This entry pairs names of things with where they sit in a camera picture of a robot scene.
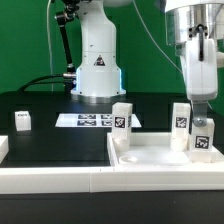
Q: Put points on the printed tag sheet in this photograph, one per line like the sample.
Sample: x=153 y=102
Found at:
x=75 y=120

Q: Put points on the white U-shaped fence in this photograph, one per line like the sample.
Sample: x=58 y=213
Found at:
x=203 y=176

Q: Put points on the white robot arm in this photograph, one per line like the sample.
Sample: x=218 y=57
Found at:
x=195 y=26

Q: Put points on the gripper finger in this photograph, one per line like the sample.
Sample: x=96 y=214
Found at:
x=199 y=109

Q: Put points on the white square table top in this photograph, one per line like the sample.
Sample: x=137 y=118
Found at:
x=147 y=149

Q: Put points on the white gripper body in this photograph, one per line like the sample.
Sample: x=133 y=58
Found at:
x=199 y=66

